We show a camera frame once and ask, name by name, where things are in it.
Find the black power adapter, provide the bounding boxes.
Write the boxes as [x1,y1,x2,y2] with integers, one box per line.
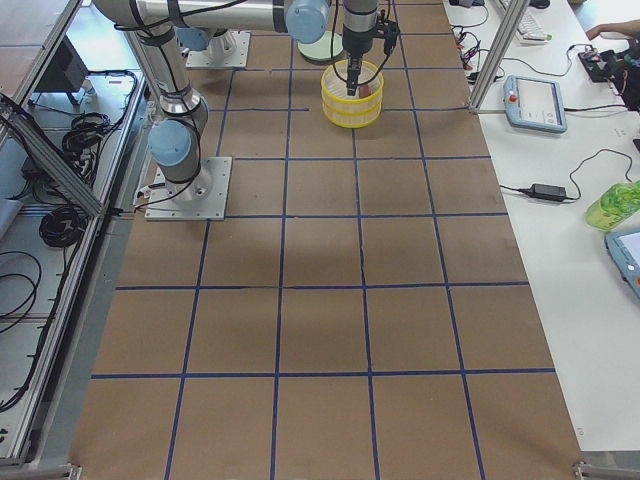
[529,183,568,202]

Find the person hand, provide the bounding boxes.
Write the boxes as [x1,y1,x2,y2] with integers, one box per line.
[586,20,640,40]

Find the brown bun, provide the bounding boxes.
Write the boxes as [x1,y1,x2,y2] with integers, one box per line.
[358,85,371,99]

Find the coiled black cable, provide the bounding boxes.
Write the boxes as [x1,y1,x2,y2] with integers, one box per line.
[38,205,84,248]

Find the aluminium frame post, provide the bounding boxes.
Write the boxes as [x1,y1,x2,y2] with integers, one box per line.
[468,0,528,114]

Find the white keyboard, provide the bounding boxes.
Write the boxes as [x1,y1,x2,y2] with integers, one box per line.
[516,12,552,44]

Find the light green plate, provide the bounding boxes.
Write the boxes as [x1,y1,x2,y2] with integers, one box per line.
[297,31,344,63]

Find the yellow steamer basket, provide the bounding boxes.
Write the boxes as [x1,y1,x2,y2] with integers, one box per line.
[322,99,382,129]
[320,61,386,111]

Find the green plastic bottle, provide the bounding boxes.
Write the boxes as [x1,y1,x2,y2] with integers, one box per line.
[585,182,639,231]

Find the teach pendant with screen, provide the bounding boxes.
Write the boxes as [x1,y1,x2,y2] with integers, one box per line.
[503,75,567,134]

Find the black electronics board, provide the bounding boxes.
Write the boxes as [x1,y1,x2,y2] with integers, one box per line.
[577,47,620,83]

